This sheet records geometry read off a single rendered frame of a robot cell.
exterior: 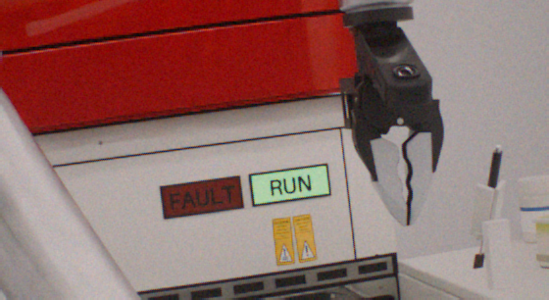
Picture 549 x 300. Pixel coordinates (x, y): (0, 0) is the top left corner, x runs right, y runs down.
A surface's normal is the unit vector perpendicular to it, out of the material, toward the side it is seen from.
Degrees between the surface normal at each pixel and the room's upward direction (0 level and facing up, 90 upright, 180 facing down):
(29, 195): 71
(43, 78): 90
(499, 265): 90
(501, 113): 90
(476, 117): 90
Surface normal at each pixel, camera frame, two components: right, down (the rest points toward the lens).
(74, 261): 0.43, -0.33
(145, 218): 0.19, 0.03
